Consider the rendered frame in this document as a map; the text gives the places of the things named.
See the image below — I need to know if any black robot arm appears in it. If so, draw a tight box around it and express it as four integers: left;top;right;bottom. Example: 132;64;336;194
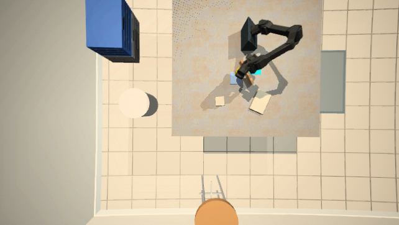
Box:
237;19;303;76

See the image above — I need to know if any brown wooden plank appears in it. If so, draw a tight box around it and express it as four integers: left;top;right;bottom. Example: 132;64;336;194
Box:
239;60;254;85

